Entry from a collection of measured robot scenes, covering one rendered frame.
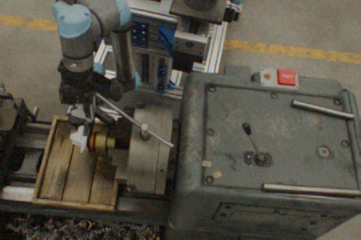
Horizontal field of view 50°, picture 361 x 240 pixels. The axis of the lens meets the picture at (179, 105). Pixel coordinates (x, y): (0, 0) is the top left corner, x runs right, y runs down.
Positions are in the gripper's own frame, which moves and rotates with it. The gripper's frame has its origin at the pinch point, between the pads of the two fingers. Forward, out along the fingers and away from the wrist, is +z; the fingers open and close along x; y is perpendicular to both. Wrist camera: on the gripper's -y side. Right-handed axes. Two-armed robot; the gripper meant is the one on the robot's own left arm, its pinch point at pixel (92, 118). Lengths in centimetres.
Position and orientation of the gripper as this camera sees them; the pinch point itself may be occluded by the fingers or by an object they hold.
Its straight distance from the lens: 115.1
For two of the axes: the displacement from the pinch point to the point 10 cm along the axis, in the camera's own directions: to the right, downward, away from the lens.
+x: -0.5, 7.1, -7.0
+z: -1.0, 7.0, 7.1
